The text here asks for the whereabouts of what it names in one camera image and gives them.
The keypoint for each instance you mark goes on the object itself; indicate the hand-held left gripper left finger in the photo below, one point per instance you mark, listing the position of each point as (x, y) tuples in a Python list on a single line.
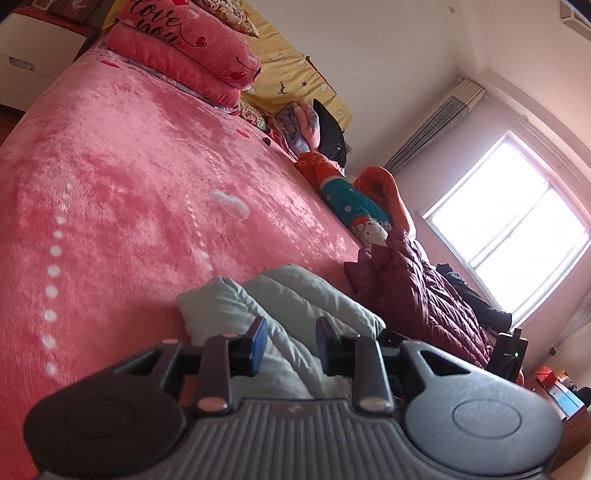
[(258, 344)]

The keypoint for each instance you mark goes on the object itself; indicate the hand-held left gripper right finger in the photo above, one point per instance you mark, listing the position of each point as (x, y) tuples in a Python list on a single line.
[(325, 346)]

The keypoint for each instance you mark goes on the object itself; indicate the light green padded jacket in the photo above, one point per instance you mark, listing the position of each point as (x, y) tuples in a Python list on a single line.
[(286, 295)]

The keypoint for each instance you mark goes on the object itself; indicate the maroon puffer jacket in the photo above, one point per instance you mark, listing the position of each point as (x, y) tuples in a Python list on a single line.
[(415, 295)]

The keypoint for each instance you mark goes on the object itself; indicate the dark clothes pile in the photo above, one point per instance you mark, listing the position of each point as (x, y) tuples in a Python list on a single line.
[(480, 309)]

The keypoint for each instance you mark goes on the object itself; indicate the red box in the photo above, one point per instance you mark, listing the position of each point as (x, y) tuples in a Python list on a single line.
[(547, 374)]

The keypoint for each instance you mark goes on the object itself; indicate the blue box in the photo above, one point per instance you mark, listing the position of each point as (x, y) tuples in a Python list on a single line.
[(565, 399)]

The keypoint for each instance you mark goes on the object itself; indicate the grey plaid curtain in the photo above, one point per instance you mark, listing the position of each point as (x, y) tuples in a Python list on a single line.
[(577, 327), (438, 124)]

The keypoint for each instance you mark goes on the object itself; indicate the brown wooden cabinet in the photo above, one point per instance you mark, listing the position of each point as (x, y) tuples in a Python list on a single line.
[(577, 429)]

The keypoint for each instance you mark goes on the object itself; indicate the orange teal quilt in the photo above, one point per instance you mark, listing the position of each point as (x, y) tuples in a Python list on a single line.
[(351, 203)]

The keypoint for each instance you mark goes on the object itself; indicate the window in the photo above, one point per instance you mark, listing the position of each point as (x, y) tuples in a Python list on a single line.
[(508, 207)]

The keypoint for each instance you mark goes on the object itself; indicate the black cushion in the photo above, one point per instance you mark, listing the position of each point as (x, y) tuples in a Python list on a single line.
[(330, 134)]

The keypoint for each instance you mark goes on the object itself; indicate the pink plush bed blanket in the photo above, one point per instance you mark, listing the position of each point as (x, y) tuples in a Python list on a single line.
[(115, 184)]

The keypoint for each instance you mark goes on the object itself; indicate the blue pink folded blanket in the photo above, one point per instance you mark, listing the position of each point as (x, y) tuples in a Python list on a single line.
[(295, 124)]

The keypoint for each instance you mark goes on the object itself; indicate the green floral pillow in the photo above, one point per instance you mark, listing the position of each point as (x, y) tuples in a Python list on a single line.
[(256, 115)]

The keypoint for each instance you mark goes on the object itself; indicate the yellow headboard cover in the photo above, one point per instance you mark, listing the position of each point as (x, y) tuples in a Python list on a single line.
[(286, 69)]

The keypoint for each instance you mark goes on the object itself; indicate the lower pink pillow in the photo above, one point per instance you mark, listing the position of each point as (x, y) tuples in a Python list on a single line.
[(175, 64)]

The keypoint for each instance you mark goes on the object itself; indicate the pink love you pillow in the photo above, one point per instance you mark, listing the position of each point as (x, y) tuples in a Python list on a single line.
[(198, 37)]

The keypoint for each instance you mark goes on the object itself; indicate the white floral pillow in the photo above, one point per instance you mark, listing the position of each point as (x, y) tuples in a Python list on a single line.
[(231, 16)]

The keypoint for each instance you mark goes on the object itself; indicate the white nightstand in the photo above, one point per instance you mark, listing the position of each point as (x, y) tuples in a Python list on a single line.
[(37, 46)]

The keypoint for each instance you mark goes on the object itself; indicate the wall air conditioner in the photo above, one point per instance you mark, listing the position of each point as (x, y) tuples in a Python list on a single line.
[(575, 16)]

